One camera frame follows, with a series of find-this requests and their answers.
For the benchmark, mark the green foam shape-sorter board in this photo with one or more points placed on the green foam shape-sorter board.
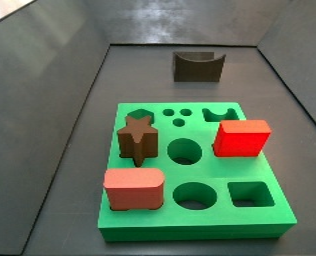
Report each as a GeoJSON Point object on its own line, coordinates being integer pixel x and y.
{"type": "Point", "coordinates": [217, 197]}

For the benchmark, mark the brown star block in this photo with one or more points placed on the brown star block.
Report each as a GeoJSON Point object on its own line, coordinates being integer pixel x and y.
{"type": "Point", "coordinates": [138, 140]}

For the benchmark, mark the red rectangular block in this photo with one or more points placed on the red rectangular block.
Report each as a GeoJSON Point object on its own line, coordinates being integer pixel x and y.
{"type": "Point", "coordinates": [241, 138]}

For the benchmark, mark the salmon rounded block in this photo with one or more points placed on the salmon rounded block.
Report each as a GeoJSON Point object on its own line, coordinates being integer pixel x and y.
{"type": "Point", "coordinates": [134, 188]}

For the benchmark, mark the black curved holder stand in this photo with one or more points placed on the black curved holder stand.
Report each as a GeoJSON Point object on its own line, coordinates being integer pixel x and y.
{"type": "Point", "coordinates": [197, 66]}

